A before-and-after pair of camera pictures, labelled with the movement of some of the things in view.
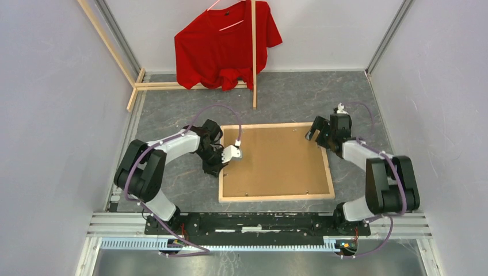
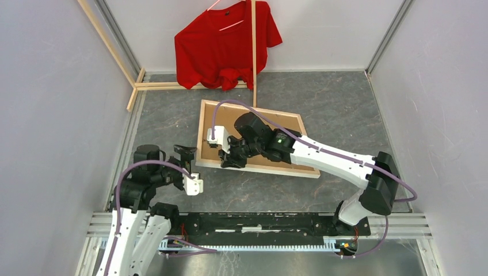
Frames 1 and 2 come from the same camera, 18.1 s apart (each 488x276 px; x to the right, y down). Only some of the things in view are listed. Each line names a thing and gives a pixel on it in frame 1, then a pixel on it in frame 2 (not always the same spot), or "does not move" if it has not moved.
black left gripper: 214,169 -> 186,155
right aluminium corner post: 403,10 does not move
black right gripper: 319,123 -> 233,161
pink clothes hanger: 227,26 does not move
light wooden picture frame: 275,198 -> 233,134
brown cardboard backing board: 274,161 -> 216,114
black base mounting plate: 257,223 does not move
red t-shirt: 215,49 does not move
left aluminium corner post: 114,27 does not move
